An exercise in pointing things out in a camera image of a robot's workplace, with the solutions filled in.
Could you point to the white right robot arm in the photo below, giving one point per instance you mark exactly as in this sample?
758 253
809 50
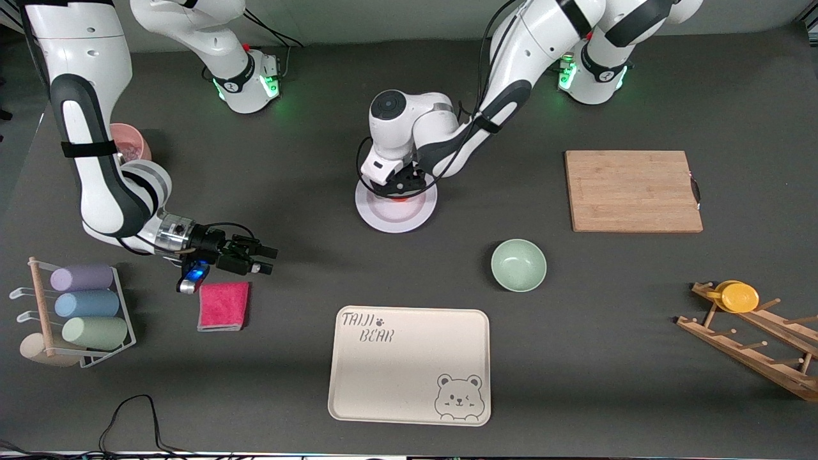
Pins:
102 191

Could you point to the white round plate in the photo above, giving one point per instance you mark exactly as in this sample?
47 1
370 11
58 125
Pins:
396 220

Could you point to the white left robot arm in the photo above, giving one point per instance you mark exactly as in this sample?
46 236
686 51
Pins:
530 51

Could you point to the pink bowl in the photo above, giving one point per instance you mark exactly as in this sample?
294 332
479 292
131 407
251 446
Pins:
134 144

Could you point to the wooden mug rack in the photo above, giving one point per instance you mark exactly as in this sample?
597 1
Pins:
748 358

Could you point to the pink folded cloth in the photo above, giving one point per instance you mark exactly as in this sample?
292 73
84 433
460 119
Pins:
222 306

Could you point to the light green bowl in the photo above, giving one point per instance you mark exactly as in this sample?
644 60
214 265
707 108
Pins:
519 265

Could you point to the purple cup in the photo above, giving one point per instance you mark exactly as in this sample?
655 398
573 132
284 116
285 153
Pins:
83 277

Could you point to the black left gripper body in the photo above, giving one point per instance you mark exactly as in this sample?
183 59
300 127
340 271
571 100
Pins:
409 181

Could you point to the green cup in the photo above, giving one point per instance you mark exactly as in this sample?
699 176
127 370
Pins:
96 333

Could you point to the cream bear print tray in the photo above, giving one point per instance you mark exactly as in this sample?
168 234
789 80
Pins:
396 370

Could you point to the beige cup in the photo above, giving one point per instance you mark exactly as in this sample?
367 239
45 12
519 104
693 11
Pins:
30 350

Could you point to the blue cup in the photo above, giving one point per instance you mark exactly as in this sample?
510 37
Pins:
86 304

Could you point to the orange fruit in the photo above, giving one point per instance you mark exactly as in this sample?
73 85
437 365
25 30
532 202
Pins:
399 199

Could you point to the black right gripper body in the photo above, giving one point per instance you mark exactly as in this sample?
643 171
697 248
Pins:
209 241

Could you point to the aluminium frame rail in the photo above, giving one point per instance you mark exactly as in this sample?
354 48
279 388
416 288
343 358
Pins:
811 25

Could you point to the yellow mug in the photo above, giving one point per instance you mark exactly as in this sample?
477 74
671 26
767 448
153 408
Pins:
740 298

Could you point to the wooden cutting board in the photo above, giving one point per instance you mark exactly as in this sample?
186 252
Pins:
607 191

